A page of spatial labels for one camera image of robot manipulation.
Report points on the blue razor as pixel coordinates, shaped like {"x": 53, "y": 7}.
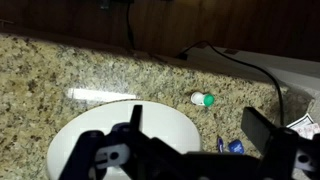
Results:
{"x": 220, "y": 144}

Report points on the white tag with black border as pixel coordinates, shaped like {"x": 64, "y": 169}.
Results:
{"x": 304, "y": 120}

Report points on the white and green lens case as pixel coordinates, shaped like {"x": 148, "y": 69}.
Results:
{"x": 201, "y": 99}

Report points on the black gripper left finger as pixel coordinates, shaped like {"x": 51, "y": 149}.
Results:
{"x": 86, "y": 156}

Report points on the white oval sink basin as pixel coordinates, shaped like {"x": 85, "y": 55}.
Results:
{"x": 160, "y": 126}

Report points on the blue floss container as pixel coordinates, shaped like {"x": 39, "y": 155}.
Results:
{"x": 236, "y": 146}

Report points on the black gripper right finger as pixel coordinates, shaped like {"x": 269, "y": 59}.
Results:
{"x": 266, "y": 133}

